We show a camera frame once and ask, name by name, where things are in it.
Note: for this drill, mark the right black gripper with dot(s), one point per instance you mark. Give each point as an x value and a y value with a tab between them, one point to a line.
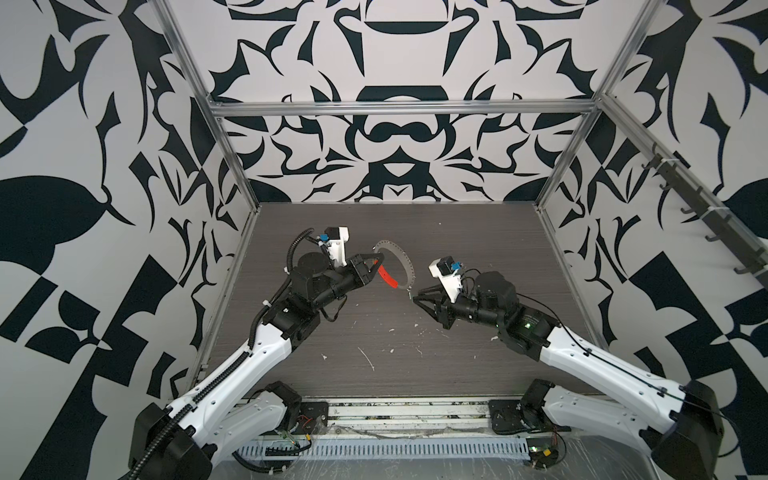
444	314

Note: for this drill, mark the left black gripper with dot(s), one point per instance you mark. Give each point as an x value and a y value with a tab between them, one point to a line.
356	270

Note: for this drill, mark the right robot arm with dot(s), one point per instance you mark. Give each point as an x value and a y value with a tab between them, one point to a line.
679	427

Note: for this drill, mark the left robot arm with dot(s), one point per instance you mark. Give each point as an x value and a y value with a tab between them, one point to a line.
190	436

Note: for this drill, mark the small circuit board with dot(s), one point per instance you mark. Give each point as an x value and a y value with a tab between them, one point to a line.
545	453

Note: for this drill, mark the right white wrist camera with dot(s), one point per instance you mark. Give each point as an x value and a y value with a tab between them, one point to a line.
447	271

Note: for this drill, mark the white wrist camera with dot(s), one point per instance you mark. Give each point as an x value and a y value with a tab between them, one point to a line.
447	271
332	242

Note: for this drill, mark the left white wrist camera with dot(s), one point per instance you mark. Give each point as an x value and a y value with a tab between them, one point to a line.
332	242

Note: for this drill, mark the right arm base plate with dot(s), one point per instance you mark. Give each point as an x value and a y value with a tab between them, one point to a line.
510	417

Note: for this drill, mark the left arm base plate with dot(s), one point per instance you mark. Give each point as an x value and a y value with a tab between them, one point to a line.
307	417

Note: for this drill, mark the white slotted cable duct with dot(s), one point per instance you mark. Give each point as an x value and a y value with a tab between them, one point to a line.
393	449

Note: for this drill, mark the black wall hook rail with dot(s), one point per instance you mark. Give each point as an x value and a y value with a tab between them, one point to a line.
701	204

